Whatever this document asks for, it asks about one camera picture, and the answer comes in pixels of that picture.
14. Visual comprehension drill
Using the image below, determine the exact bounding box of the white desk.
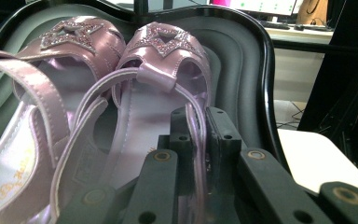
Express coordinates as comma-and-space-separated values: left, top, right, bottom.
262, 26, 335, 102

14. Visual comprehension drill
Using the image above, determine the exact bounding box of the red and black shoe rack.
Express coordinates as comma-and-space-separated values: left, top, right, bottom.
0, 0, 292, 188

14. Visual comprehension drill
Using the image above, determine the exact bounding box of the brown paper bag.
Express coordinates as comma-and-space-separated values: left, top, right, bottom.
296, 0, 329, 26

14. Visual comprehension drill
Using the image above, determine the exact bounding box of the black floor cable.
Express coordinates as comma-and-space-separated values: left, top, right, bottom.
274, 101, 307, 129

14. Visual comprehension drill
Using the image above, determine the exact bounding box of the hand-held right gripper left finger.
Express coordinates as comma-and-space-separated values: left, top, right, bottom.
158, 105, 198, 196

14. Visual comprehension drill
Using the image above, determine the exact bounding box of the purple star sandal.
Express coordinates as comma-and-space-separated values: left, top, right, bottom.
49, 21, 214, 224
0, 16, 127, 224

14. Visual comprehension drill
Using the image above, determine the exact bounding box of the black curtain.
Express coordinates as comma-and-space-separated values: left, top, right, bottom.
297, 0, 358, 178

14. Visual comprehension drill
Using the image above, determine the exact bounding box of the computer monitor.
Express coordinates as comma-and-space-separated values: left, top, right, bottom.
209, 0, 302, 17

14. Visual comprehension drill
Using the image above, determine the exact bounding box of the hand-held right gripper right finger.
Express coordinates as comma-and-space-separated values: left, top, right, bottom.
205, 106, 242, 196

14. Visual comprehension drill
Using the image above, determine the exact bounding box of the black keyboard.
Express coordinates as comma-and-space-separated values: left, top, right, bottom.
255, 19, 292, 31

